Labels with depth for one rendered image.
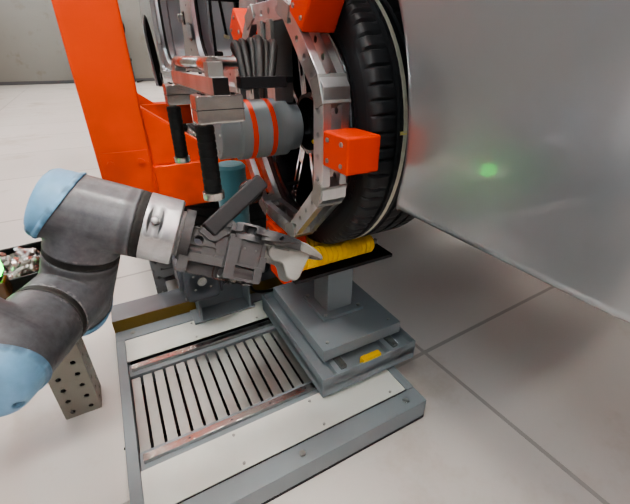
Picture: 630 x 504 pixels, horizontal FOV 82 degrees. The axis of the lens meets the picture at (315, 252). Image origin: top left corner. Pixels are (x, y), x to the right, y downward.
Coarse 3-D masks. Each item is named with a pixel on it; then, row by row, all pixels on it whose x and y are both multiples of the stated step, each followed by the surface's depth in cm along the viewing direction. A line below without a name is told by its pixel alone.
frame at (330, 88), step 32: (288, 0) 72; (288, 32) 74; (320, 64) 69; (256, 96) 111; (320, 96) 69; (320, 128) 72; (320, 160) 75; (320, 192) 77; (288, 224) 97; (320, 224) 94
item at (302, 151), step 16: (336, 48) 75; (304, 80) 94; (304, 96) 96; (304, 112) 103; (352, 112) 76; (304, 128) 105; (304, 144) 104; (288, 160) 120; (304, 160) 105; (288, 176) 119; (304, 176) 110; (288, 192) 115; (304, 192) 116
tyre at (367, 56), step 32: (352, 0) 70; (384, 0) 74; (352, 32) 69; (384, 32) 70; (352, 64) 72; (384, 64) 69; (352, 96) 74; (384, 96) 69; (384, 128) 71; (384, 160) 74; (352, 192) 82; (384, 192) 81; (352, 224) 86; (384, 224) 93
